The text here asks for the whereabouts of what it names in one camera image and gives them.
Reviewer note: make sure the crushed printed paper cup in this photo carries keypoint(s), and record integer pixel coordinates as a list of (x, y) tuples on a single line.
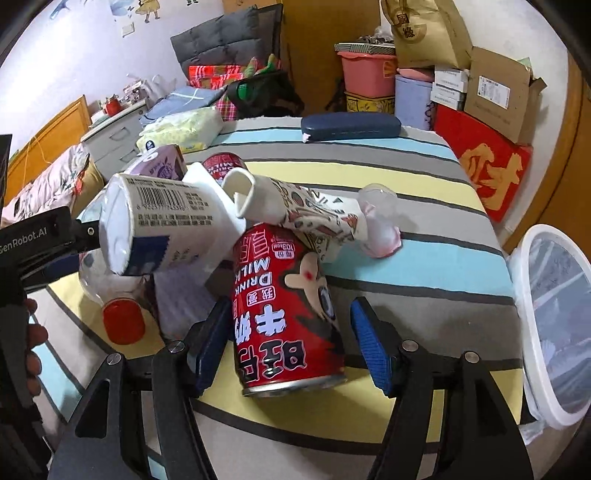
[(263, 196)]

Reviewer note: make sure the white bin with plastic liner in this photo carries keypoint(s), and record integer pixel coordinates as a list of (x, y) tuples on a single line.
[(554, 323)]

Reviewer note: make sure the grey nightstand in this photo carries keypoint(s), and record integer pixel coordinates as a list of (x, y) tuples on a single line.
[(111, 138)]

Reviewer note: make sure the floral quilt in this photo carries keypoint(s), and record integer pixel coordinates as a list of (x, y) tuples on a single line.
[(41, 184)]

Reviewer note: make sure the red patterned can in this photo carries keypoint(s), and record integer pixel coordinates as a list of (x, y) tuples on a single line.
[(222, 162)]

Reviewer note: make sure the red jar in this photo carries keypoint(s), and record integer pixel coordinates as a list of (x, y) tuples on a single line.
[(113, 106)]

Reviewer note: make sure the purple drink carton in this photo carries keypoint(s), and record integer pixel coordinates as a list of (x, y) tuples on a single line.
[(161, 161)]

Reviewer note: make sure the red cartoon milk can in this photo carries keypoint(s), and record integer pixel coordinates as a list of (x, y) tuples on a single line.
[(272, 323)]

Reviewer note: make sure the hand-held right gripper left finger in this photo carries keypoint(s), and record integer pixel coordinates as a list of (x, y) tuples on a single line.
[(212, 344)]

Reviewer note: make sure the wooden door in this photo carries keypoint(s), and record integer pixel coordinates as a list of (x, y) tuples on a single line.
[(568, 161)]

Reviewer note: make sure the navy glasses case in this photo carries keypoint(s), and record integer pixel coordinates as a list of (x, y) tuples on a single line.
[(351, 125)]

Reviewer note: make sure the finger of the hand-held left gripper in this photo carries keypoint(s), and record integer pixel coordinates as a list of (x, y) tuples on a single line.
[(85, 233), (55, 272)]

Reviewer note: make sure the yellow tissue pack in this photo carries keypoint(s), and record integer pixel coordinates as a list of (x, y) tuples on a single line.
[(184, 127)]

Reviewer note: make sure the red gift box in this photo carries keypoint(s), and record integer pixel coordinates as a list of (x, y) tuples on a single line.
[(480, 161)]

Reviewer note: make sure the grey tray of dark items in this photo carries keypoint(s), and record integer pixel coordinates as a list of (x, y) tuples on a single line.
[(364, 45)]

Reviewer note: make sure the wooden wardrobe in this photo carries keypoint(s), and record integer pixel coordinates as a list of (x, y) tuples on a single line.
[(314, 46)]

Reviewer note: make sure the wooden bed headboard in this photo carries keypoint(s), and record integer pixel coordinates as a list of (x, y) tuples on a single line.
[(51, 138)]

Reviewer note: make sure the pink round lid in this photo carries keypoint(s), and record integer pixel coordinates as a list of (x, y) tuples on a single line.
[(415, 73)]

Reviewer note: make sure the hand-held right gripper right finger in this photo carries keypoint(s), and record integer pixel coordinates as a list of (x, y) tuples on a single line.
[(369, 346)]

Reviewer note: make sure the cartoon wall sticker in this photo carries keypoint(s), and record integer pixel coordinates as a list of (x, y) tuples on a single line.
[(138, 9)]

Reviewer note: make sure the white plastic bag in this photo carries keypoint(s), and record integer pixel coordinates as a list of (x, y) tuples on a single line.
[(159, 86)]

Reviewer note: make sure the open cardboard box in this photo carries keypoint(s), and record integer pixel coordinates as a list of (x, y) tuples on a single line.
[(498, 87)]

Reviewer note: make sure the dark cloth with green patch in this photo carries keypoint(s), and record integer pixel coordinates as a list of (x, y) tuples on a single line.
[(272, 94)]

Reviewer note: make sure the pink plastic storage bin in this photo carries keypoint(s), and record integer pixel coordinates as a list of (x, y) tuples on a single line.
[(364, 76)]

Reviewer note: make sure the clear plastic cup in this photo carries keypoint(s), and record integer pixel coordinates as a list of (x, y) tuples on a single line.
[(379, 230)]

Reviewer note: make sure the folded blue bedding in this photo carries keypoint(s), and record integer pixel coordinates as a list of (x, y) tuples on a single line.
[(184, 98)]

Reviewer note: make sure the white wall switch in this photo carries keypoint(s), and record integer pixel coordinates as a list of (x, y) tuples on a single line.
[(128, 30)]

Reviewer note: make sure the yellow patterned box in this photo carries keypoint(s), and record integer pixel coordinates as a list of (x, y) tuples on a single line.
[(369, 104)]

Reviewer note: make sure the person's left hand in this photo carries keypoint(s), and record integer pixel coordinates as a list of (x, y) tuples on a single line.
[(37, 334)]

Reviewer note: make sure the lavender round box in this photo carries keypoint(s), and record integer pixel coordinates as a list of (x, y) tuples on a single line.
[(413, 101)]

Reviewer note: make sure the clear bottle with red cap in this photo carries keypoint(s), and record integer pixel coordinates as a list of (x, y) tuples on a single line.
[(122, 321)]

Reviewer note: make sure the white barcode cup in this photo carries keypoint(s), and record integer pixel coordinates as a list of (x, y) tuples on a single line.
[(157, 217)]

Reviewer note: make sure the red plaid cloth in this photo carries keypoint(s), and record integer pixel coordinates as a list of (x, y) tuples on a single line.
[(212, 74)]

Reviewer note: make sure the white flat box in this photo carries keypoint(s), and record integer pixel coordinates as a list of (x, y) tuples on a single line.
[(449, 91), (445, 104), (451, 76)]

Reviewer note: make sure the brown paper bag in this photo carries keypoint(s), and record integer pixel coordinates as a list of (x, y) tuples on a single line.
[(429, 32)]

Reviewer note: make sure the grey quilted cushion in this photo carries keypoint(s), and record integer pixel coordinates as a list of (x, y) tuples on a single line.
[(217, 34)]

